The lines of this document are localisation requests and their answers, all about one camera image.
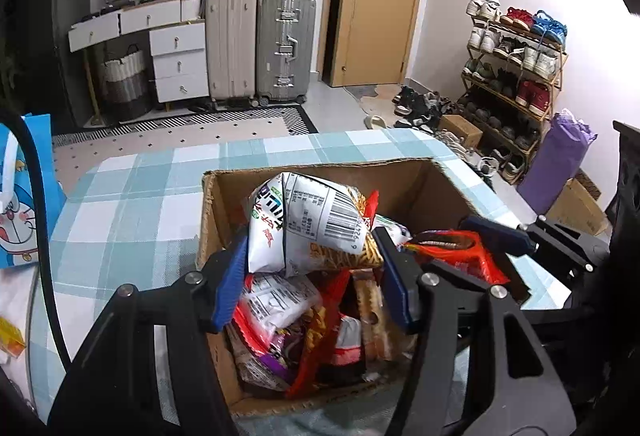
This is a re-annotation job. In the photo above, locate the pile of dark sandals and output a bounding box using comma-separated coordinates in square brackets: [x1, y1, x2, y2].
[392, 86, 501, 177]

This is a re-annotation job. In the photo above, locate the beige suitcase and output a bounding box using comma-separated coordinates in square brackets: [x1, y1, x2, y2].
[205, 0, 258, 103]

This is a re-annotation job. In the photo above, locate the white crispy noodle snack packet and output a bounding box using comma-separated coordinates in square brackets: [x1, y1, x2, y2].
[245, 171, 401, 279]

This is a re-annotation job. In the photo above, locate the clear biscuit packet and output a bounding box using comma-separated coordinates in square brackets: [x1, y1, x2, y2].
[352, 273, 396, 362]

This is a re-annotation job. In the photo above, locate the large purple snack packet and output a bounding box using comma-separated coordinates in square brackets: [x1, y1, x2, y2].
[255, 331, 303, 379]

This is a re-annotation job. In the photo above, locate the yellow carton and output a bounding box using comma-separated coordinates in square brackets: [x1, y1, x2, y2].
[0, 316, 26, 359]

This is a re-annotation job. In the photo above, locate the purple bag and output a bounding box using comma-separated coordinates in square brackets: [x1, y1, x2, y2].
[517, 108, 597, 214]

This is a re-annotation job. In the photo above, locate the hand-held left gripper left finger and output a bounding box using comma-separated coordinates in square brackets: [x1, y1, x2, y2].
[47, 231, 249, 436]

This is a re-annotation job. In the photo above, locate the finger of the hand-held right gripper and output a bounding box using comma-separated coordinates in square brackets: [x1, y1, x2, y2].
[425, 261, 532, 304]
[457, 216, 538, 257]

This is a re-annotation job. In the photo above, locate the black cable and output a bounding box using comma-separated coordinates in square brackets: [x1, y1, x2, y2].
[0, 108, 73, 372]

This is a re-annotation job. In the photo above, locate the black white patterned rug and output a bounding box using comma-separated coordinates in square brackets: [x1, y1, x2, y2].
[52, 103, 319, 177]

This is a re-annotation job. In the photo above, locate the grey white woven basket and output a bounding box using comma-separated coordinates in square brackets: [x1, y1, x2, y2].
[96, 45, 151, 122]

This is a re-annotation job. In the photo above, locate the blue cartoon tote bag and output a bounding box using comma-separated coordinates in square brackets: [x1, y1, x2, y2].
[0, 113, 67, 269]

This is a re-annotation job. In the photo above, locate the printed cardboard box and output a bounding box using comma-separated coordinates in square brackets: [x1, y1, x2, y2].
[545, 171, 610, 237]

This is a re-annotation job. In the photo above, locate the small red snack packet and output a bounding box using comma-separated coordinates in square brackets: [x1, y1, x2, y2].
[402, 228, 512, 289]

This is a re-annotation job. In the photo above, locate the white dresser with drawers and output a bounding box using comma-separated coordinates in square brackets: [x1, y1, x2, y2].
[67, 0, 210, 104]

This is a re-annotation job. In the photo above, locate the shoe rack with shoes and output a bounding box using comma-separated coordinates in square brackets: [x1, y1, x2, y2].
[457, 0, 568, 182]

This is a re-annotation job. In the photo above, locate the red white small packet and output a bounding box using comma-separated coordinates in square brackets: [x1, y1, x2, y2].
[327, 313, 366, 369]

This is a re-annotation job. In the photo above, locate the wooden shoe rack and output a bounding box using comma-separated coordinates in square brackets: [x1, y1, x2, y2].
[457, 13, 568, 184]

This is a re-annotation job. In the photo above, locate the silver suitcase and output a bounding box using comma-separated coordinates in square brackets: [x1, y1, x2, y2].
[256, 0, 317, 107]

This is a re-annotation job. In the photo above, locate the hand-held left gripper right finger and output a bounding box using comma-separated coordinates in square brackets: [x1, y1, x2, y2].
[372, 227, 576, 436]

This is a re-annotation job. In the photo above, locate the brown cardboard box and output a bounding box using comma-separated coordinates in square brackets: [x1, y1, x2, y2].
[195, 157, 488, 419]

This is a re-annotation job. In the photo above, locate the furry doormat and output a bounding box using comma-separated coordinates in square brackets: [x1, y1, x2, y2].
[357, 85, 401, 114]

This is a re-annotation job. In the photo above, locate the wooden door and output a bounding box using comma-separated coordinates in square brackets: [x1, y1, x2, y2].
[325, 0, 428, 88]

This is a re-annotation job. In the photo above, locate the small plain cardboard box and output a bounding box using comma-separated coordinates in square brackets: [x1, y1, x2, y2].
[439, 114, 483, 148]

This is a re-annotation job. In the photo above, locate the grey refrigerator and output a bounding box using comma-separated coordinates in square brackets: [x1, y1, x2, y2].
[10, 0, 93, 127]

